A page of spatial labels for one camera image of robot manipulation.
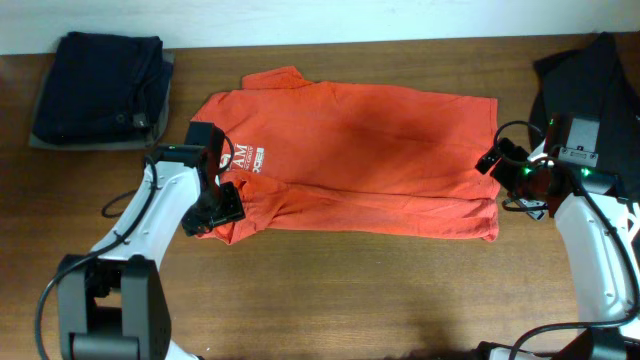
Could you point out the red polo shirt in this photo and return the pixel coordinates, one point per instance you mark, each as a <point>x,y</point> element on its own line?
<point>329,156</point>

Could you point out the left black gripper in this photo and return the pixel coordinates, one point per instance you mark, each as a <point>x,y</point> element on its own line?
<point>233,209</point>

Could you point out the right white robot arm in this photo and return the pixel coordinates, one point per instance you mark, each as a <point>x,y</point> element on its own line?
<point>598,225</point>

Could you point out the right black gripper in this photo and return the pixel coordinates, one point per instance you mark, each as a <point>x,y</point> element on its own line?
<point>513,152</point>

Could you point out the folded navy blue garment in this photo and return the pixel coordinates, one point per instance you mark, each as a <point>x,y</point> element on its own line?
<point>91,91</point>

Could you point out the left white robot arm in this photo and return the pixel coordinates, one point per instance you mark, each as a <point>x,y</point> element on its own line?
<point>111,303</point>

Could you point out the folded grey garment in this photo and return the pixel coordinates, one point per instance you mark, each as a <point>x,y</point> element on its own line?
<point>150,120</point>

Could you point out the black printed t-shirt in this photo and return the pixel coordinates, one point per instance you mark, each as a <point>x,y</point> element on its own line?
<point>592,82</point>

